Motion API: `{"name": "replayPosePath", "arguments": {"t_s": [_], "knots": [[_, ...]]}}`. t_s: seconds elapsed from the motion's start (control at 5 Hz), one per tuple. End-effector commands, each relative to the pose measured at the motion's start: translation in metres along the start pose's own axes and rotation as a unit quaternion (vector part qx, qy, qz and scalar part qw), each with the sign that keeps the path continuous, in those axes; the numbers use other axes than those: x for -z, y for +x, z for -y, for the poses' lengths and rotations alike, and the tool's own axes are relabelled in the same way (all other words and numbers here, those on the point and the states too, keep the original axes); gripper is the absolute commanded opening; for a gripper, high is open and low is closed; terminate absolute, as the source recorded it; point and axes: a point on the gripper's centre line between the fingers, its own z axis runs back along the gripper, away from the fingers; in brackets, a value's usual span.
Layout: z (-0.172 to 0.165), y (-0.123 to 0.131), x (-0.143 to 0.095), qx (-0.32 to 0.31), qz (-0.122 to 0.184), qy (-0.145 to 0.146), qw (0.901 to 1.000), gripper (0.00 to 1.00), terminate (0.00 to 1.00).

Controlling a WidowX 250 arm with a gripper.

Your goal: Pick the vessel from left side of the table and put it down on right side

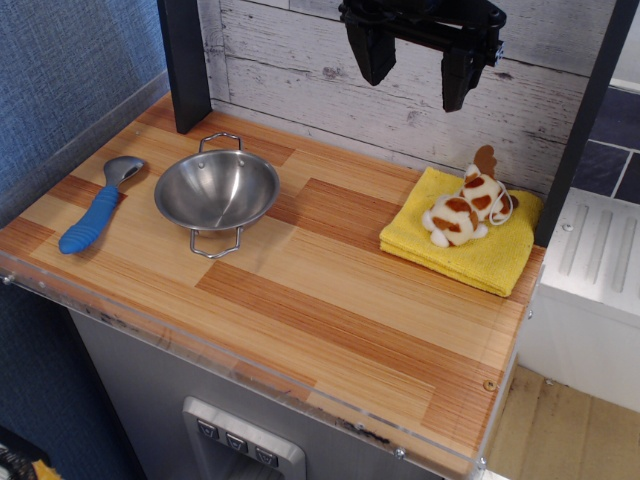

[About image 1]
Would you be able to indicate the brown white plush toy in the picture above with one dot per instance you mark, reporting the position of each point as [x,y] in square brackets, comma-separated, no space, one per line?
[482,200]

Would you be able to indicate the steel bowl with wire handles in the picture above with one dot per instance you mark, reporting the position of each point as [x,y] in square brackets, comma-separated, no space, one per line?
[220,188]

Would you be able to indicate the grey panel with buttons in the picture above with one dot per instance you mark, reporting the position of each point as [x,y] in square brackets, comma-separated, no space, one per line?
[228,447]

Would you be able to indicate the left dark upright post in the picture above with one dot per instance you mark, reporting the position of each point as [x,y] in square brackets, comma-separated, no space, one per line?
[185,59]

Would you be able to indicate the folded yellow cloth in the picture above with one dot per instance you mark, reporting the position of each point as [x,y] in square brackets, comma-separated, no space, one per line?
[490,258]

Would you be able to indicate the blue handled ice cream scoop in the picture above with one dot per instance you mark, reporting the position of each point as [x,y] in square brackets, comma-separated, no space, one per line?
[88,229]

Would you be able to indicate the clear acrylic edge guard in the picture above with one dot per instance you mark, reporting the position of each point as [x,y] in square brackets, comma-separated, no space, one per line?
[363,361]

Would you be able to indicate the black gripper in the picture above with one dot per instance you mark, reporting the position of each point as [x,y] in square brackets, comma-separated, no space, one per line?
[373,26]

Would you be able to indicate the dark upright post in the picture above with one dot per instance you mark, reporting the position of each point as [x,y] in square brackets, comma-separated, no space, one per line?
[185,59]
[606,61]

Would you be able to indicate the right dark upright post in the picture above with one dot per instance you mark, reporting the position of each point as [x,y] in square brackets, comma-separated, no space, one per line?
[606,61]

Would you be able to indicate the white ribbed cabinet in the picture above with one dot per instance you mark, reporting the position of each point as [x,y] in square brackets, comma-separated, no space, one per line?
[583,329]

